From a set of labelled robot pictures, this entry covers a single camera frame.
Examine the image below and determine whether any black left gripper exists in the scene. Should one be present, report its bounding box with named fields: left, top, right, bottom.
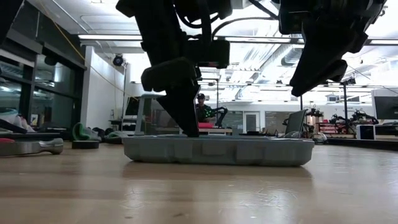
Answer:
left=141, top=40, right=202, bottom=138

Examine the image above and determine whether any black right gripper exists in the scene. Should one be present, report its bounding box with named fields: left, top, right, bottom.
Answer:
left=290, top=30, right=369, bottom=97

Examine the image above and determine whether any grey plastic tool case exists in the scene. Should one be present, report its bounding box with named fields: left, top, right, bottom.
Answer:
left=122, top=134, right=315, bottom=167

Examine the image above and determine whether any black tape roll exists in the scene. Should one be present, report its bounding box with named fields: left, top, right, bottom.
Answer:
left=71, top=140, right=100, bottom=150

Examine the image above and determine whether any person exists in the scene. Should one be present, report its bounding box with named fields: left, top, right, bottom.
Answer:
left=195, top=92, right=217, bottom=124

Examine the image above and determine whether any grey mesh office chair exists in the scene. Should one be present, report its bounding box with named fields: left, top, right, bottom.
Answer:
left=134, top=93, right=170, bottom=137

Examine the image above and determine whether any small dark monitor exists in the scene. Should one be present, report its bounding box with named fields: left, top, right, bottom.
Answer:
left=124, top=96, right=141, bottom=118

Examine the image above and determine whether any background robot station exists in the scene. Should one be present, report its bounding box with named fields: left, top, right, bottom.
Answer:
left=329, top=108, right=380, bottom=135

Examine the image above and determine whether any white box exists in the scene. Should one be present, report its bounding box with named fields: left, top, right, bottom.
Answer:
left=355, top=124, right=376, bottom=141

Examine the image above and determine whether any black computer monitor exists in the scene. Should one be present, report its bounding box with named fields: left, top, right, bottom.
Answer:
left=373, top=96, right=398, bottom=121

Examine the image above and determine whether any long ceiling light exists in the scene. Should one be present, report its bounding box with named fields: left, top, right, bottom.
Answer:
left=77, top=34, right=143, bottom=41

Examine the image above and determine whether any pile of white cloth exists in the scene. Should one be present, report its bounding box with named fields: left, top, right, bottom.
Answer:
left=0, top=107, right=35, bottom=134

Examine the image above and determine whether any black camera stand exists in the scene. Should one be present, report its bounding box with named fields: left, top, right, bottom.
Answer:
left=340, top=77, right=358, bottom=135

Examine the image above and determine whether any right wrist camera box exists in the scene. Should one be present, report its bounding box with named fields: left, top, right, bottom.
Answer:
left=277, top=7, right=305, bottom=35

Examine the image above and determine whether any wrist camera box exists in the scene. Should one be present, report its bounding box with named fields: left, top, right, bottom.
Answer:
left=277, top=7, right=305, bottom=35
left=185, top=39, right=231, bottom=70

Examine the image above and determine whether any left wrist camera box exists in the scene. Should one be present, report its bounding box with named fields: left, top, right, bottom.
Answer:
left=185, top=39, right=231, bottom=70

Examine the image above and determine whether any black aluminium table frame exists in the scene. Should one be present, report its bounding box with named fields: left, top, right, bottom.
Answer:
left=0, top=132, right=398, bottom=152

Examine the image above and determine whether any black right camera cable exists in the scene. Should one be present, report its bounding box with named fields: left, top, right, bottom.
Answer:
left=211, top=0, right=280, bottom=40

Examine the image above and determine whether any black camera cable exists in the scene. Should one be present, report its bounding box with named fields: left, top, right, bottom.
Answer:
left=211, top=0, right=280, bottom=40
left=174, top=0, right=220, bottom=41

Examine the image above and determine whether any black left camera cable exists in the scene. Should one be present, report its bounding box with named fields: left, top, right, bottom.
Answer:
left=174, top=0, right=220, bottom=41

